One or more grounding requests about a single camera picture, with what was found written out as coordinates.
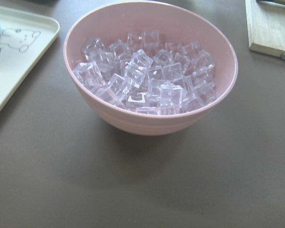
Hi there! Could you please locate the clear ice cubes pile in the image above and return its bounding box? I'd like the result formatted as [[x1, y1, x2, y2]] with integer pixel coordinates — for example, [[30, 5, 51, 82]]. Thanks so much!
[[73, 30, 217, 115]]

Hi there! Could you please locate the pink bowl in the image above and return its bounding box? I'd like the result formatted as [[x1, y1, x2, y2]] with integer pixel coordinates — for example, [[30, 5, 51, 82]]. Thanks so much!
[[64, 1, 238, 135]]

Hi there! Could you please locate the cream serving tray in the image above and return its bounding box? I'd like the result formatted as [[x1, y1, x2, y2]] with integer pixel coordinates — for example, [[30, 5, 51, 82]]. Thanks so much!
[[0, 6, 60, 111]]

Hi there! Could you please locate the wooden cutting board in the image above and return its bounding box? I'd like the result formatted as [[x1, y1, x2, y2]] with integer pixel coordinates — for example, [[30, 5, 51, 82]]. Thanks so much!
[[245, 0, 285, 60]]

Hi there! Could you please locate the metal muddler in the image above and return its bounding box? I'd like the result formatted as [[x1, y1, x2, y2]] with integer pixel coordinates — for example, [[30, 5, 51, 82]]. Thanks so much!
[[256, 0, 285, 7]]

